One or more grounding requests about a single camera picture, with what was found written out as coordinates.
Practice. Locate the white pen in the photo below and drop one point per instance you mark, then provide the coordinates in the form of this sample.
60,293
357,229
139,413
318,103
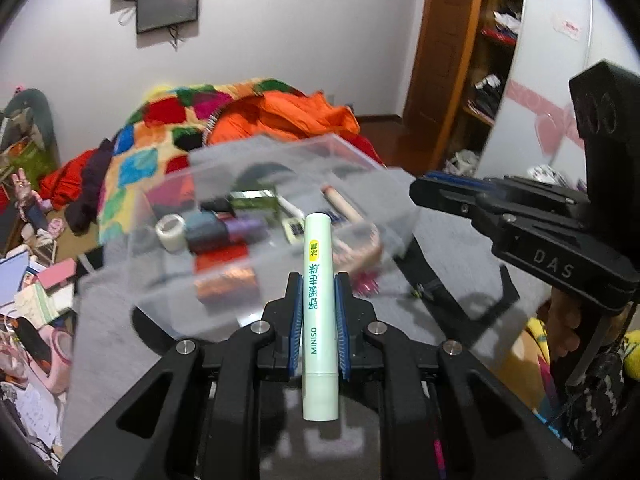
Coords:
290,209

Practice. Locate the dark purple garment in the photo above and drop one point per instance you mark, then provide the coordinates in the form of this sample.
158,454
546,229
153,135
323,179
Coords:
83,210

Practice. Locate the red tea packet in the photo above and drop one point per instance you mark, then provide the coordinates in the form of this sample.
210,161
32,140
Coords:
222,273

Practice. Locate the orange down jacket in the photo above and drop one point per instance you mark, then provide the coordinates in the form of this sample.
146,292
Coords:
286,117

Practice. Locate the teal tape roll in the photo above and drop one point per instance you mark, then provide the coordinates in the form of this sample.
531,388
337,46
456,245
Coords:
204,231

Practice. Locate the blue notebook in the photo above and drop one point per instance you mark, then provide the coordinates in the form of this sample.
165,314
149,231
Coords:
12,272

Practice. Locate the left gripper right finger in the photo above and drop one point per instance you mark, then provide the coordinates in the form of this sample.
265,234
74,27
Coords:
443,415

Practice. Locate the small wall monitor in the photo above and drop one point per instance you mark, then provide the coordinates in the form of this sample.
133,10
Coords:
157,14

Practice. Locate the mint green Miniso tube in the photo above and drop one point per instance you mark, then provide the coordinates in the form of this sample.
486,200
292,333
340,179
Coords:
320,348

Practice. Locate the red garment on floor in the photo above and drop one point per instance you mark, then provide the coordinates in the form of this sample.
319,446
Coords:
63,186

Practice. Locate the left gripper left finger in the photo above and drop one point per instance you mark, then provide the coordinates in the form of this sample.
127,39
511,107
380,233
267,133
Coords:
195,413

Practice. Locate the purple folding umbrella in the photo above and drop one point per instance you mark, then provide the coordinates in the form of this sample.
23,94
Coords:
237,230

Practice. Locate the wooden door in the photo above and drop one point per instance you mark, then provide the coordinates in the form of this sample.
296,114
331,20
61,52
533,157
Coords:
443,56

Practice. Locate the cream red-capped tube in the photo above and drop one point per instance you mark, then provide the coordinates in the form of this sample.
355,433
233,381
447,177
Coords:
340,204

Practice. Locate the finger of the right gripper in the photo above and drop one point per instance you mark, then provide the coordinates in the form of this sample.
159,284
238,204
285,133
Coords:
464,182
461,202

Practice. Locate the green box of clutter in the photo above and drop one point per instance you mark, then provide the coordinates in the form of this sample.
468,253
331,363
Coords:
25,154

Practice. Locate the colourful patchwork quilt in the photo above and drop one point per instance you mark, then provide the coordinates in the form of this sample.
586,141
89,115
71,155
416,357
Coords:
168,124

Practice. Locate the clear plastic storage bin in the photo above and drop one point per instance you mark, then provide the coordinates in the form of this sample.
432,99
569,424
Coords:
161,283

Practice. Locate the white tape roll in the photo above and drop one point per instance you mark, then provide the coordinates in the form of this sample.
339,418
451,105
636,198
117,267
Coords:
170,232

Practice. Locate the green glass spray bottle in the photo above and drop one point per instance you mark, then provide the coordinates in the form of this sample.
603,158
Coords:
236,201

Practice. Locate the pink flat box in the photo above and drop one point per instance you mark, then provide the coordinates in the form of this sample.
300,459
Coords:
58,275

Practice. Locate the wooden wardrobe shelf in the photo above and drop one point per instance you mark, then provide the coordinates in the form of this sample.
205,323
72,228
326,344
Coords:
485,84

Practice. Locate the grey green neck pillow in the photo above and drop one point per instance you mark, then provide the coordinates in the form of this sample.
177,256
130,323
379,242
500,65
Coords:
27,116

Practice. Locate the pink rabbit figurine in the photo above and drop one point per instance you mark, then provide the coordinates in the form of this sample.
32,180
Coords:
31,207

